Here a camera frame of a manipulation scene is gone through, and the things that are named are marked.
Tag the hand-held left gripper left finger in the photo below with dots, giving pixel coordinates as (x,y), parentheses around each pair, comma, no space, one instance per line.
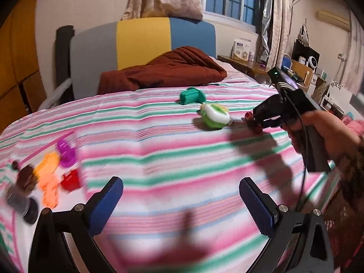
(106,204)

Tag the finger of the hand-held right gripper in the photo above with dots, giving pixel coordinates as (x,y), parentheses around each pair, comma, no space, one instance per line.
(271,123)
(268,108)

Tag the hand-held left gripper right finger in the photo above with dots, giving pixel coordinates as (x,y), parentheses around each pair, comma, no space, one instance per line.
(256,207)

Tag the dark red round toy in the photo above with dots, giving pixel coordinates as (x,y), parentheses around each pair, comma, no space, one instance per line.
(251,122)

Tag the red plastic toy cup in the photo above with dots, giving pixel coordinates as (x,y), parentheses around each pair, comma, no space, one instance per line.
(71,181)

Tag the green and white toy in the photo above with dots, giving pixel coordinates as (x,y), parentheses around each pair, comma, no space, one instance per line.
(216,116)

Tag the orange ridged plastic toy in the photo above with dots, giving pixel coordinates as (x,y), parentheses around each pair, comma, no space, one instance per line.
(49,192)

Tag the purple plastic toy cup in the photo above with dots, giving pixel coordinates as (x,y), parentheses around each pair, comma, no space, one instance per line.
(66,153)

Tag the orange plastic toy cup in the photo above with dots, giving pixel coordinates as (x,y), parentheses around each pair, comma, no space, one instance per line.
(47,165)

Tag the dark green plastic toy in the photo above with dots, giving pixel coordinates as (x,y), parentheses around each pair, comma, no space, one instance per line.
(191,96)

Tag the brown spiky toy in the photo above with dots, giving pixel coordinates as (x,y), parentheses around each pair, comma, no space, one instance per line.
(26,178)

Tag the grey and black round toy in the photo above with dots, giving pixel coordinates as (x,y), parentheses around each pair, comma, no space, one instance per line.
(21,203)

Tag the person's right forearm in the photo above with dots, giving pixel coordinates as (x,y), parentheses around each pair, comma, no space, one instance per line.
(351,193)

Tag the person's right hand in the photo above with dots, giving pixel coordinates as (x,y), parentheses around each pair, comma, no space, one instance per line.
(335,136)

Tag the brown cardboard box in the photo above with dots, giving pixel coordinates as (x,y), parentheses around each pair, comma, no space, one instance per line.
(300,69)

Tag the blue chair back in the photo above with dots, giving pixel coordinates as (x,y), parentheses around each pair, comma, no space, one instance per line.
(285,61)

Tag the white round appliance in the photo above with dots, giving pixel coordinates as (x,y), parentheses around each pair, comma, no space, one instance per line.
(312,62)

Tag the wooden nightstand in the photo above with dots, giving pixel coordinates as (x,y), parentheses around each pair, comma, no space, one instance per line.
(244,65)

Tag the white cardboard box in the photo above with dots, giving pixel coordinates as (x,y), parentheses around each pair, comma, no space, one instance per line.
(241,49)

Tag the pink cloth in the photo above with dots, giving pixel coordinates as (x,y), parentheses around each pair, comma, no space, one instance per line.
(355,125)

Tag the striped pink green bedsheet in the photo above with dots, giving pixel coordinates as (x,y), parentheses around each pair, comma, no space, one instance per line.
(170,153)

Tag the silver and beige curtain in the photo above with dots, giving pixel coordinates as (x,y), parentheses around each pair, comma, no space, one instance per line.
(273,20)

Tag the small dark brown toy piece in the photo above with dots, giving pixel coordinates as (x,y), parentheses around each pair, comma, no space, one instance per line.
(15,164)

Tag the rust brown blanket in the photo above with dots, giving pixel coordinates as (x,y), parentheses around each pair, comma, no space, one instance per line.
(170,71)

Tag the grey yellow blue headboard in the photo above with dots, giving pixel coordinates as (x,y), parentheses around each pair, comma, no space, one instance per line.
(142,42)

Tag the orange wooden wardrobe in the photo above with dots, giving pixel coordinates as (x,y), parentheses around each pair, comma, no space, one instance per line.
(17,62)

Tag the wall air conditioner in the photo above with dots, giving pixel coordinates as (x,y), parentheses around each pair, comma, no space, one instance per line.
(334,20)

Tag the white bed frame rail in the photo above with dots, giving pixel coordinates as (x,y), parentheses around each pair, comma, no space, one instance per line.
(55,92)

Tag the black bed post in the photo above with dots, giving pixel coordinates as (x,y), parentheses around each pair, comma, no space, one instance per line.
(63,57)

